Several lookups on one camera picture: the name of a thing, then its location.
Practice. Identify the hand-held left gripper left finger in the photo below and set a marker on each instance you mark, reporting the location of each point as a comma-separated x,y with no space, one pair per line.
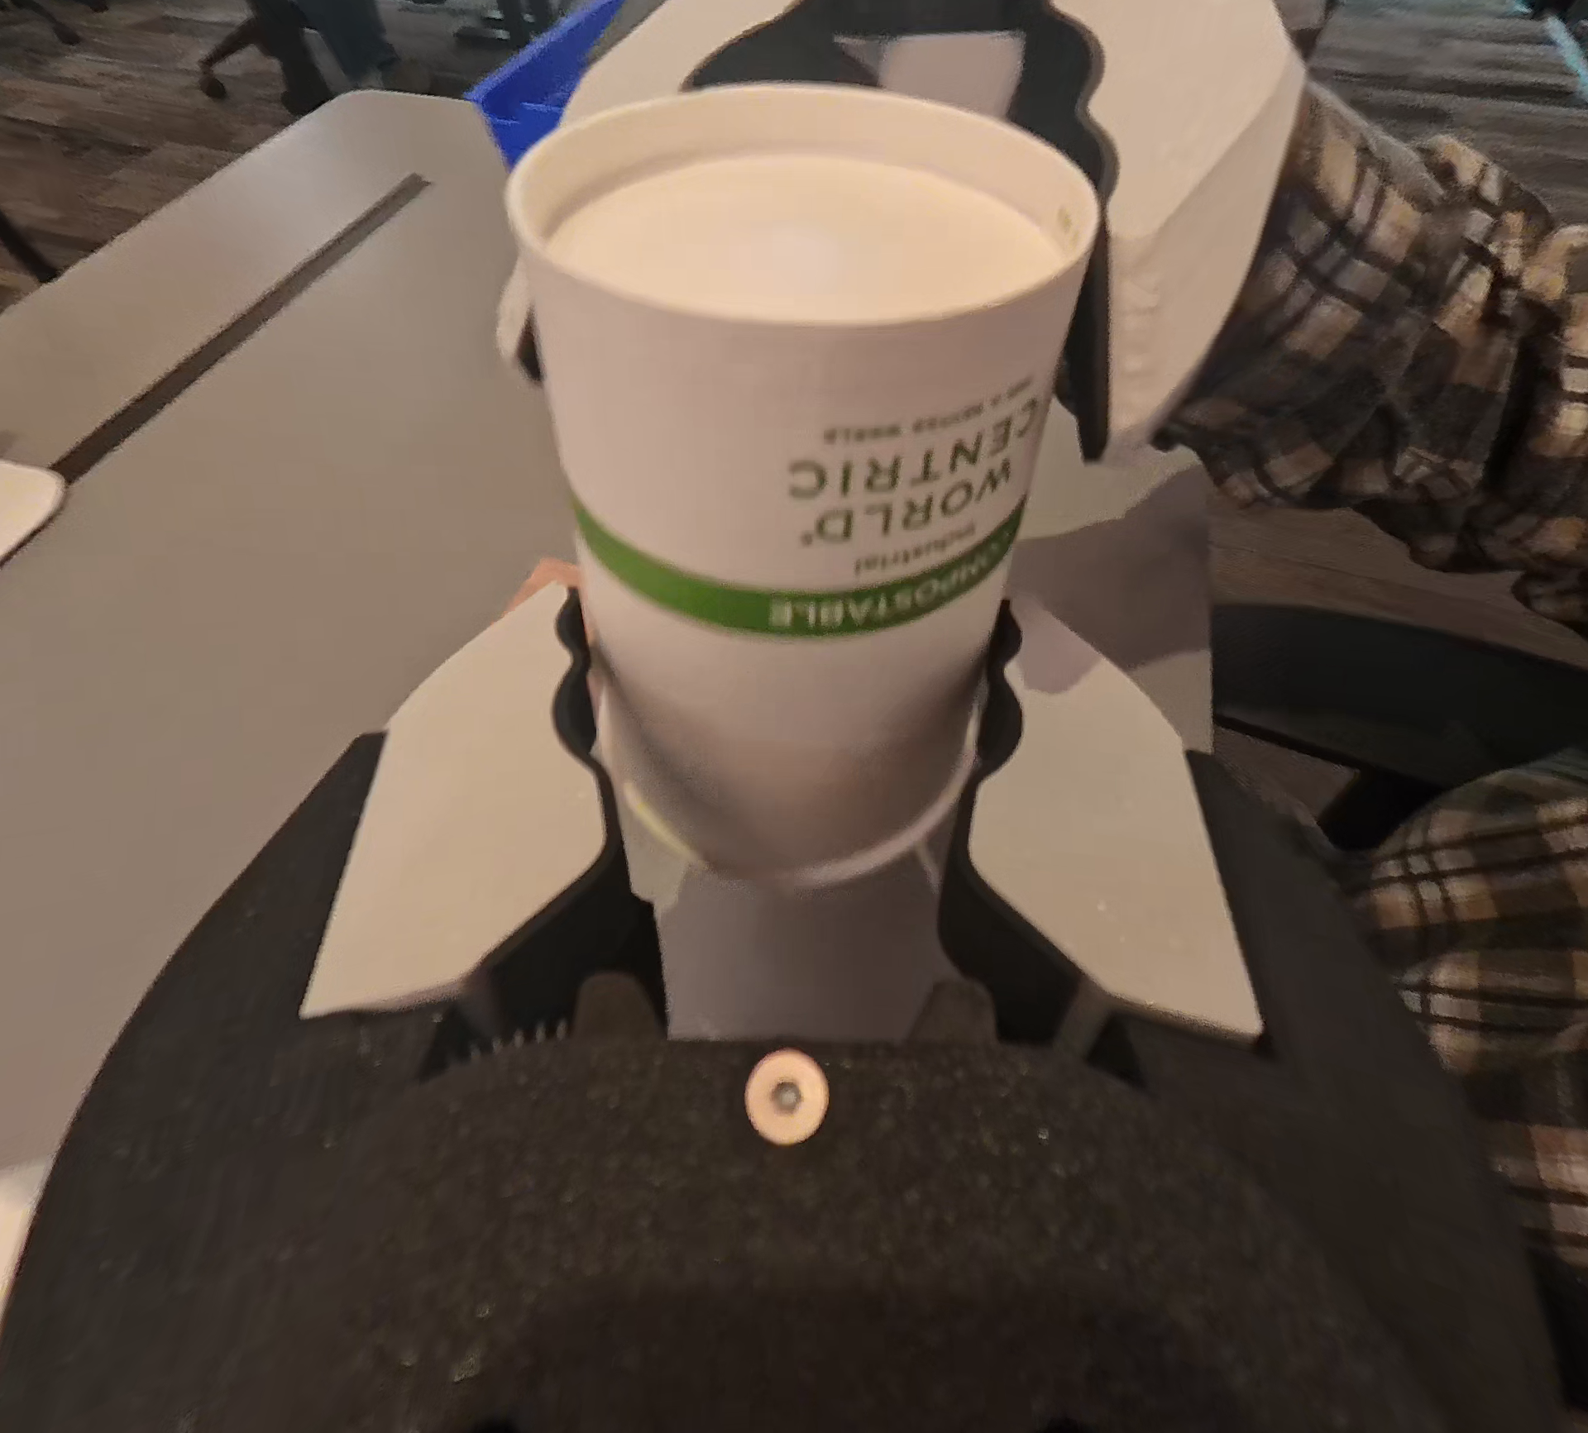
458,838

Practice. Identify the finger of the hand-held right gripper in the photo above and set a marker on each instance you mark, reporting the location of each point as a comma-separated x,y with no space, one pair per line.
707,7
1178,93

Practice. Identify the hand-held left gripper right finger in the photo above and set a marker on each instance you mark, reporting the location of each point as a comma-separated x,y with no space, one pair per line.
1104,838

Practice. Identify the blue plastic bin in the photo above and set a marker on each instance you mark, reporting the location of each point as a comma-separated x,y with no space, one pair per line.
546,82

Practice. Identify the wooden cube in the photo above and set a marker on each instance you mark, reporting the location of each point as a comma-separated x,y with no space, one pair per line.
546,588

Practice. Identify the white paper cup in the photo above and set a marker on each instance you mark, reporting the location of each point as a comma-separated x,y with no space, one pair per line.
806,404

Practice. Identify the black office chair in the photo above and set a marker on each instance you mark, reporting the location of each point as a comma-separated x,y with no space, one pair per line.
1401,689

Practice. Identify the white document stand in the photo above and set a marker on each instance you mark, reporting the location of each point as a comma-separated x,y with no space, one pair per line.
25,509

